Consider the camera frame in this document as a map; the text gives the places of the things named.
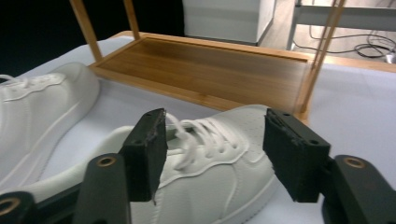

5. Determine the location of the black floor cable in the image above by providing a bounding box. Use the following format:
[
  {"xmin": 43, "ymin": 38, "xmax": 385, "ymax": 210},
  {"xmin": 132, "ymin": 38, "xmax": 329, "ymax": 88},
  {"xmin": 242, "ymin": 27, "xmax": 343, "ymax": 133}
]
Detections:
[{"xmin": 292, "ymin": 26, "xmax": 396, "ymax": 60}]

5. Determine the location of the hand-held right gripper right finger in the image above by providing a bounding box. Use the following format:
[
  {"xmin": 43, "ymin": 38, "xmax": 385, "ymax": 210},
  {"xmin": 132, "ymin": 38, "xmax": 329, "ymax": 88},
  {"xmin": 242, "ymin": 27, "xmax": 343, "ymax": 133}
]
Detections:
[{"xmin": 262, "ymin": 107, "xmax": 332, "ymax": 203}]

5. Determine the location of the white sneaker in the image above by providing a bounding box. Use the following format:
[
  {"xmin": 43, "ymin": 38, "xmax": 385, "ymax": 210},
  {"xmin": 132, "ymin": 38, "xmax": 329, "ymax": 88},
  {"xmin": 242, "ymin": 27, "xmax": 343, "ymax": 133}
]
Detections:
[
  {"xmin": 0, "ymin": 62, "xmax": 101, "ymax": 192},
  {"xmin": 0, "ymin": 104, "xmax": 281, "ymax": 224}
]

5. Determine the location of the white cabinet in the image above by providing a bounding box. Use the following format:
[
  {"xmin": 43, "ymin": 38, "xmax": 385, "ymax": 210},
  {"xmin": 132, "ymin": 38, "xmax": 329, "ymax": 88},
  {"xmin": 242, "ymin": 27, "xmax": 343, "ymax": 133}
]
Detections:
[{"xmin": 181, "ymin": 0, "xmax": 276, "ymax": 45}]

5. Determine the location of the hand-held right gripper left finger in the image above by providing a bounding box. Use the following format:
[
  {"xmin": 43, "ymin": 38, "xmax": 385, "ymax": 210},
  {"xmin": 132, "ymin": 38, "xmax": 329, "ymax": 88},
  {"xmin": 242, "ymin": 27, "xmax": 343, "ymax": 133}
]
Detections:
[{"xmin": 119, "ymin": 107, "xmax": 169, "ymax": 206}]

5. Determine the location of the wooden shoe rack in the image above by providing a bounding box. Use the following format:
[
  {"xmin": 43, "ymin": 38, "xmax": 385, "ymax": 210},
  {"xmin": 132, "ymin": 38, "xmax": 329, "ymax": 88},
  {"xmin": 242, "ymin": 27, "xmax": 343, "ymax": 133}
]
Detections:
[{"xmin": 68, "ymin": 0, "xmax": 347, "ymax": 123}]

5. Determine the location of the grey metal frame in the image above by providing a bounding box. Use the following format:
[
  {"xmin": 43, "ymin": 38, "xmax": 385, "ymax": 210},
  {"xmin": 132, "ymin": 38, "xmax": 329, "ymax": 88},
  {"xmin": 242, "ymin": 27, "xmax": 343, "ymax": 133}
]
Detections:
[{"xmin": 286, "ymin": 0, "xmax": 396, "ymax": 50}]

